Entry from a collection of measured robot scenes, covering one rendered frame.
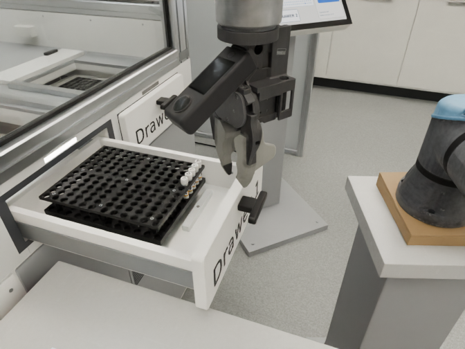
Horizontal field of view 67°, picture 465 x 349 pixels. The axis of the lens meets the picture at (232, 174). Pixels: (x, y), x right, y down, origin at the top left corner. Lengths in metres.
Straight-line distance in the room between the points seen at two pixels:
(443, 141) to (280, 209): 1.29
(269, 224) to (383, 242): 1.10
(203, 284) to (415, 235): 0.43
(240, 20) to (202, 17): 1.93
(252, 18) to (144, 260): 0.35
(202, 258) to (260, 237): 1.29
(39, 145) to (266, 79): 0.40
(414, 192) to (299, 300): 0.91
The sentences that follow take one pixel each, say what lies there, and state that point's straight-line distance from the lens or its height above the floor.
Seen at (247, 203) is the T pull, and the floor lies 0.91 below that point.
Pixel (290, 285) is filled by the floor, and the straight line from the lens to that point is 1.60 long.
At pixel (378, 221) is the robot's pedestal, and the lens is 0.80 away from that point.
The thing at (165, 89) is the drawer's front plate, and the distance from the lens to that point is 0.95.
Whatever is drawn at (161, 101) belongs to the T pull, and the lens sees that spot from 0.90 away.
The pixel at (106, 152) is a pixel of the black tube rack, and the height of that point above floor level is 0.90.
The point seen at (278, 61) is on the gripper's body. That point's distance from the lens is 0.45.
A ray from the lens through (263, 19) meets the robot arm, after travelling 0.40.
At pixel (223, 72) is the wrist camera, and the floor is 1.13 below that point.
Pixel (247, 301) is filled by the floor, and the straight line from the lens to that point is 1.54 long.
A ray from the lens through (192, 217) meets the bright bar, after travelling 0.62.
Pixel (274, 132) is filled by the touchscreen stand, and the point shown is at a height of 0.49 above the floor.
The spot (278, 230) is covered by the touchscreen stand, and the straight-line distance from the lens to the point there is 1.77.
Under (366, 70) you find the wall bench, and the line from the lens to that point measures 3.48.
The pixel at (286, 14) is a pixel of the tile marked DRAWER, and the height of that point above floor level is 1.01.
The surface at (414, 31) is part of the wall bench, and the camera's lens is 3.40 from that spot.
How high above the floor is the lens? 1.26
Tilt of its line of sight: 35 degrees down
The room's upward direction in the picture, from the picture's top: straight up
